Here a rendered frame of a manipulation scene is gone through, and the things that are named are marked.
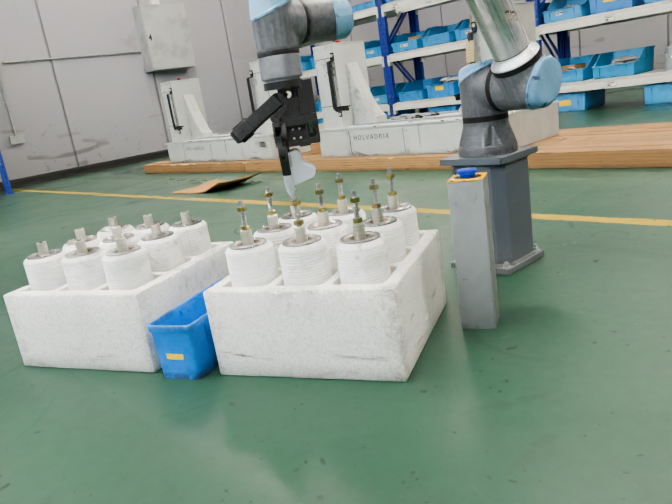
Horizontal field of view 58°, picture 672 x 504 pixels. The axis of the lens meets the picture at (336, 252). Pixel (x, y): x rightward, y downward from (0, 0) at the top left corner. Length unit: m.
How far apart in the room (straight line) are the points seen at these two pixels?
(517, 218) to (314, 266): 0.68
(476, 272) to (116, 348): 0.78
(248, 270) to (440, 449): 0.50
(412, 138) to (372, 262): 2.58
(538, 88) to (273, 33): 0.65
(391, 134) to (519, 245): 2.18
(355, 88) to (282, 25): 3.03
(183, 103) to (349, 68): 2.14
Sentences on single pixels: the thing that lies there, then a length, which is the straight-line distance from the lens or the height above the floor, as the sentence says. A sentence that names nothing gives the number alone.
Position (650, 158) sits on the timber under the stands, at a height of 0.04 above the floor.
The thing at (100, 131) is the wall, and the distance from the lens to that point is 7.86.
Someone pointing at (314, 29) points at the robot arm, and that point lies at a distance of 1.14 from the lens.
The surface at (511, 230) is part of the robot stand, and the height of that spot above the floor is 0.11.
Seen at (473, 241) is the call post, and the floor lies 0.19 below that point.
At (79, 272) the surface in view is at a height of 0.22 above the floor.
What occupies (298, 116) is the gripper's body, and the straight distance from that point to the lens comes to 1.09.
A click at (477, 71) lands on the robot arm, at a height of 0.51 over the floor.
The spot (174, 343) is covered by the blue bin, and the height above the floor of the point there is 0.08.
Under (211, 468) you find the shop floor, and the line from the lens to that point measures 0.99.
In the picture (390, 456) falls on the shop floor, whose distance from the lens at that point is 0.93.
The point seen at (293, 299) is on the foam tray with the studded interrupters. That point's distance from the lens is 1.12.
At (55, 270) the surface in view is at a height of 0.22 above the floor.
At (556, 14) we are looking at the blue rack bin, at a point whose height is 0.85.
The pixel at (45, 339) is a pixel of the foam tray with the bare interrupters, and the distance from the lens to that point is 1.55.
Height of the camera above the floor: 0.52
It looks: 15 degrees down
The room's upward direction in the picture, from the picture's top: 9 degrees counter-clockwise
